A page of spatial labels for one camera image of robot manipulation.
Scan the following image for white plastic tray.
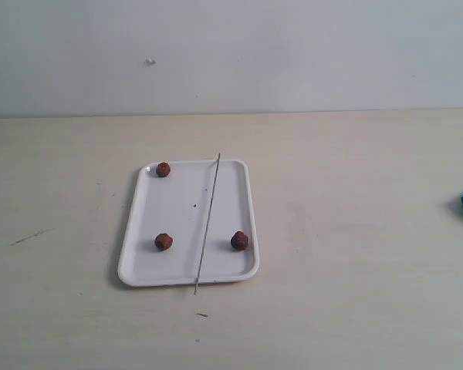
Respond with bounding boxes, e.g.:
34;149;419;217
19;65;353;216
117;158;259;288

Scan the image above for thin metal skewer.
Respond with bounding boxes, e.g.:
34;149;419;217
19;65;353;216
194;152;221;296

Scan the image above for red ball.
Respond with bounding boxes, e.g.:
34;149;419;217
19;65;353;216
154;233;174;251
230;231;248;251
155;162;171;177

